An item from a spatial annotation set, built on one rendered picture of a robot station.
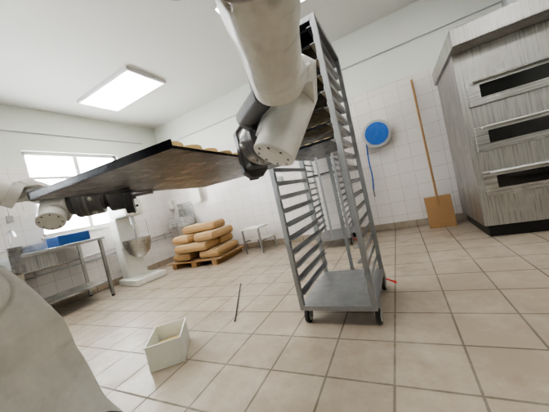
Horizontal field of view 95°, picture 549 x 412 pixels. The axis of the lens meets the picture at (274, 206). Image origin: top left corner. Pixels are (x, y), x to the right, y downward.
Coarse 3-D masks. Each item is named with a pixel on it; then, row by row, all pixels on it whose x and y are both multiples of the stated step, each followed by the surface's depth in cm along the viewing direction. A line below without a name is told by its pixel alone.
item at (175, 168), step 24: (168, 144) 39; (96, 168) 45; (120, 168) 44; (144, 168) 49; (168, 168) 54; (192, 168) 60; (216, 168) 68; (240, 168) 78; (48, 192) 51; (72, 192) 56; (96, 192) 63; (120, 192) 71
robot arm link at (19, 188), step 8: (16, 184) 65; (24, 184) 66; (32, 184) 68; (40, 184) 70; (48, 184) 72; (8, 192) 63; (16, 192) 64; (24, 192) 69; (8, 200) 63; (16, 200) 64; (24, 200) 70
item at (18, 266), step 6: (12, 252) 64; (18, 252) 65; (0, 258) 65; (6, 258) 64; (12, 258) 65; (18, 258) 66; (0, 264) 65; (6, 264) 64; (12, 264) 64; (18, 264) 65; (24, 264) 66; (12, 270) 64; (18, 270) 65; (24, 270) 66
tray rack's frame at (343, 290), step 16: (320, 32) 152; (336, 64) 192; (352, 128) 193; (352, 144) 195; (304, 176) 215; (336, 192) 207; (368, 208) 196; (336, 272) 212; (352, 272) 203; (320, 288) 187; (336, 288) 180; (352, 288) 174; (320, 304) 161; (336, 304) 156; (352, 304) 152; (368, 304) 147
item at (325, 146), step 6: (330, 138) 144; (312, 144) 149; (318, 144) 148; (324, 144) 154; (330, 144) 159; (336, 144) 164; (300, 150) 157; (306, 150) 163; (312, 150) 169; (318, 150) 175; (324, 150) 183; (330, 150) 190; (336, 150) 198; (300, 156) 183; (306, 156) 192; (312, 156) 200; (318, 156) 208
